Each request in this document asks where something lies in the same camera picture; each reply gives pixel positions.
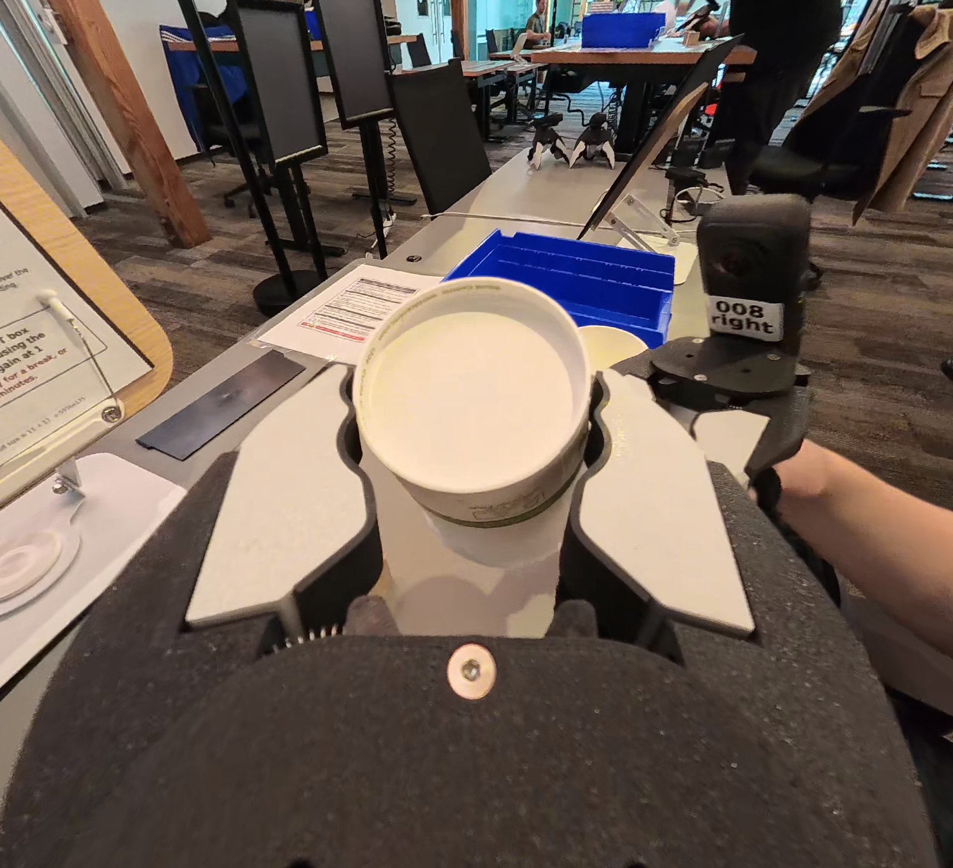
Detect black framed sign stand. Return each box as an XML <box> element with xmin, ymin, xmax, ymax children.
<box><xmin>223</xmin><ymin>0</ymin><xmax>332</xmax><ymax>284</ymax></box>
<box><xmin>307</xmin><ymin>0</ymin><xmax>418</xmax><ymax>262</ymax></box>

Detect white paper cup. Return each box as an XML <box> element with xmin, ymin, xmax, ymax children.
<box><xmin>353</xmin><ymin>277</ymin><xmax>594</xmax><ymax>571</ymax></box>
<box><xmin>577</xmin><ymin>324</ymin><xmax>650</xmax><ymax>371</ymax></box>

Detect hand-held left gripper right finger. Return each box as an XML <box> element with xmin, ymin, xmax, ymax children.
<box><xmin>557</xmin><ymin>369</ymin><xmax>758</xmax><ymax>653</ymax></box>

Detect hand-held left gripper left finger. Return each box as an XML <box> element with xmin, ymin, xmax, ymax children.
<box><xmin>185</xmin><ymin>363</ymin><xmax>384</xmax><ymax>642</ymax></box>

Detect small black tabletop gripper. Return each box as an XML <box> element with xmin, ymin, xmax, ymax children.
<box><xmin>569</xmin><ymin>111</ymin><xmax>617</xmax><ymax>170</ymax></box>
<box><xmin>527</xmin><ymin>113</ymin><xmax>571</xmax><ymax>171</ymax></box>

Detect printed paper sheet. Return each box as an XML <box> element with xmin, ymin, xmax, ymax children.
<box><xmin>257</xmin><ymin>263</ymin><xmax>445</xmax><ymax>364</ymax></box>

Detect tan coat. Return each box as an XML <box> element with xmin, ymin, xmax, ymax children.
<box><xmin>797</xmin><ymin>4</ymin><xmax>953</xmax><ymax>215</ymax></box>

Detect wooden support beam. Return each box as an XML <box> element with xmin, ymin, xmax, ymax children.
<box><xmin>7</xmin><ymin>0</ymin><xmax>213</xmax><ymax>251</ymax></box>

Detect black high-back chair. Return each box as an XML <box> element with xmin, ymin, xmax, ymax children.
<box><xmin>387</xmin><ymin>58</ymin><xmax>496</xmax><ymax>217</ymax></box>

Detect black coiled cable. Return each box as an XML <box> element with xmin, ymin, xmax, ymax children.
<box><xmin>381</xmin><ymin>117</ymin><xmax>400</xmax><ymax>214</ymax></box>

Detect black office chair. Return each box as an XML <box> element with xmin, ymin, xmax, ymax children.
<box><xmin>748</xmin><ymin>2</ymin><xmax>915</xmax><ymax>202</ymax></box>

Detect black pole stand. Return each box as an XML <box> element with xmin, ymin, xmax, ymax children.
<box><xmin>145</xmin><ymin>0</ymin><xmax>329</xmax><ymax>318</ymax></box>

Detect black charger box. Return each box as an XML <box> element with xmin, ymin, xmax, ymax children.
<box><xmin>665</xmin><ymin>166</ymin><xmax>727</xmax><ymax>222</ymax></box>

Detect blue striped jacket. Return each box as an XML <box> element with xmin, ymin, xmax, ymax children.
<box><xmin>158</xmin><ymin>22</ymin><xmax>241</xmax><ymax>154</ymax></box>

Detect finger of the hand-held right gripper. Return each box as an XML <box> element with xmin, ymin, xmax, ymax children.
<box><xmin>691</xmin><ymin>408</ymin><xmax>773</xmax><ymax>485</ymax></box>

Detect blue plastic bin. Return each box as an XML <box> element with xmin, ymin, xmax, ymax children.
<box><xmin>581</xmin><ymin>11</ymin><xmax>668</xmax><ymax>50</ymax></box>
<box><xmin>443</xmin><ymin>229</ymin><xmax>676</xmax><ymax>349</ymax></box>

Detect black flat plate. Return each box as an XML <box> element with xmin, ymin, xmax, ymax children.
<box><xmin>136</xmin><ymin>350</ymin><xmax>308</xmax><ymax>461</ymax></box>

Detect black backed display board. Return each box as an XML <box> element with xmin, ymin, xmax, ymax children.
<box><xmin>577</xmin><ymin>34</ymin><xmax>746</xmax><ymax>243</ymax></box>

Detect wooden instruction board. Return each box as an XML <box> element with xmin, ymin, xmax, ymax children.
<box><xmin>0</xmin><ymin>138</ymin><xmax>174</xmax><ymax>504</ymax></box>

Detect wooden top desk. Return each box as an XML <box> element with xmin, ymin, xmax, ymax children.
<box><xmin>531</xmin><ymin>34</ymin><xmax>756</xmax><ymax>154</ymax></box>

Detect person's right forearm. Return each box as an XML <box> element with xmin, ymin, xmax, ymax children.
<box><xmin>770</xmin><ymin>438</ymin><xmax>953</xmax><ymax>660</ymax></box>

